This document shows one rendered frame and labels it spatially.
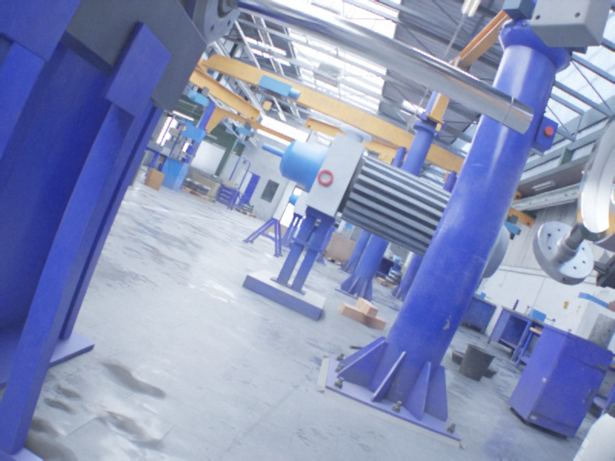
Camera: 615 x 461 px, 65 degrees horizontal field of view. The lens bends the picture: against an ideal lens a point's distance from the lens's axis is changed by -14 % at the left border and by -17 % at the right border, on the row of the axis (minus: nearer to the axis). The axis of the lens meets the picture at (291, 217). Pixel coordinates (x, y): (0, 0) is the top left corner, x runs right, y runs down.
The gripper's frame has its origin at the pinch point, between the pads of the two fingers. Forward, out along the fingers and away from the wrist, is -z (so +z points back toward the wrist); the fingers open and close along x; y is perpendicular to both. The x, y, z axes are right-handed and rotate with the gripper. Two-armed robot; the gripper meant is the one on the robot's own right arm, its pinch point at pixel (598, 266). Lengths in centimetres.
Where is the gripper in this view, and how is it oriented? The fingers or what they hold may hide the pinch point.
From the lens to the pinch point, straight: 164.1
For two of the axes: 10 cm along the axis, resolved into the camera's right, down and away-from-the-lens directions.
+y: -3.0, 6.9, -6.6
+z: 9.4, 3.4, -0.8
